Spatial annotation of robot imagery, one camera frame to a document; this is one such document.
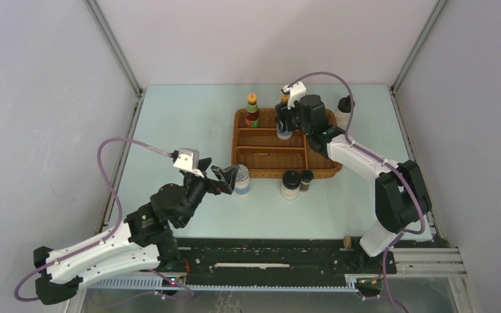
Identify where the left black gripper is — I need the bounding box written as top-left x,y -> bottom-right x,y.
179,158 -> 240,227

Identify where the yellow-cap sauce bottle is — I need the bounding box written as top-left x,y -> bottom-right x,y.
281,94 -> 290,104
245,93 -> 260,128

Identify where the silver-lid salt jar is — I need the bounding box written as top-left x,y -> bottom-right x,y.
276,127 -> 293,140
234,164 -> 251,198

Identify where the black-top clear shaker bottle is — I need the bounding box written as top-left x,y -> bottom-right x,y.
335,96 -> 352,129

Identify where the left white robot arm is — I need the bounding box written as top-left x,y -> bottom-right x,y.
33,158 -> 239,305

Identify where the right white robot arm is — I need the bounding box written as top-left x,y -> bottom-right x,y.
275,95 -> 432,273

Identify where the brown wicker divided basket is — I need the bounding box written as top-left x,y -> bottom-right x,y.
231,108 -> 342,179

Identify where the small black pepper jar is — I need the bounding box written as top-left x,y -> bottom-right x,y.
299,170 -> 314,192

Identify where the black-lid white spice jar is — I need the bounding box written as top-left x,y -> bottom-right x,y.
281,170 -> 301,200

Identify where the small wooden cork knob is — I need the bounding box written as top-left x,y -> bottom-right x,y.
343,235 -> 353,250

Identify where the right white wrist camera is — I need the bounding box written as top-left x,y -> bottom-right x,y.
281,81 -> 307,110

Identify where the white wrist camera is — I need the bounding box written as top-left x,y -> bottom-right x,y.
281,81 -> 307,110
172,148 -> 204,177

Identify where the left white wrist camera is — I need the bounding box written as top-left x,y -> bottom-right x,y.
172,148 -> 204,177

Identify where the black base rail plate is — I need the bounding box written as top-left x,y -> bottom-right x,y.
158,238 -> 397,288

